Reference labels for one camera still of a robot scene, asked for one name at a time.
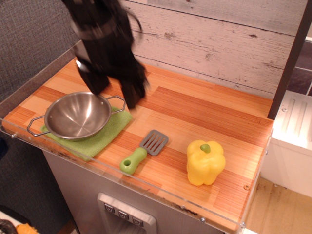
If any yellow toy capsicum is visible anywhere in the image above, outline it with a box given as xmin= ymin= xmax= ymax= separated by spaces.
xmin=187 ymin=140 xmax=226 ymax=186

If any dark vertical post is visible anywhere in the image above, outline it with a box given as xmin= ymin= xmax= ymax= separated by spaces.
xmin=267 ymin=0 xmax=312 ymax=120

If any orange object bottom left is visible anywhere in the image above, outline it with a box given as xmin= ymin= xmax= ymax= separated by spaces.
xmin=16 ymin=223 xmax=38 ymax=234

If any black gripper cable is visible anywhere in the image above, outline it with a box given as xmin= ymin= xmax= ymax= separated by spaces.
xmin=128 ymin=11 xmax=143 ymax=43

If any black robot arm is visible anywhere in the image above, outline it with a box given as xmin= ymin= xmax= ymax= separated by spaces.
xmin=63 ymin=0 xmax=148 ymax=109

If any white toy sink unit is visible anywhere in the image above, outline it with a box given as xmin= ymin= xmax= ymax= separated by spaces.
xmin=261 ymin=91 xmax=312 ymax=196

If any clear acrylic guard rail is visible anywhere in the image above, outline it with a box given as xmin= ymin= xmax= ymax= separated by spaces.
xmin=3 ymin=114 xmax=273 ymax=234

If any ice dispenser panel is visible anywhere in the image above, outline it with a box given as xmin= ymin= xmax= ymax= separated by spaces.
xmin=97 ymin=193 xmax=157 ymax=234

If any green handled grey spatula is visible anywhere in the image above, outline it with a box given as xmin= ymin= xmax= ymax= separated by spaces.
xmin=119 ymin=130 xmax=169 ymax=175

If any green cloth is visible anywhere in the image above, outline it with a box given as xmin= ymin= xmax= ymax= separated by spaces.
xmin=46 ymin=111 xmax=132 ymax=161

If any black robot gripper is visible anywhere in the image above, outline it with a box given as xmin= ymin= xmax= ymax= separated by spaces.
xmin=72 ymin=14 xmax=147 ymax=110

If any stainless steel pot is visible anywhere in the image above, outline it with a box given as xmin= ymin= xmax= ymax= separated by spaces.
xmin=27 ymin=92 xmax=126 ymax=141

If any dark object bottom left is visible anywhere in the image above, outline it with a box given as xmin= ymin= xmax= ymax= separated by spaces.
xmin=0 ymin=219 xmax=18 ymax=234

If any silver toy fridge cabinet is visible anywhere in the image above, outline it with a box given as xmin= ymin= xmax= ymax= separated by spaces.
xmin=44 ymin=151 xmax=222 ymax=234

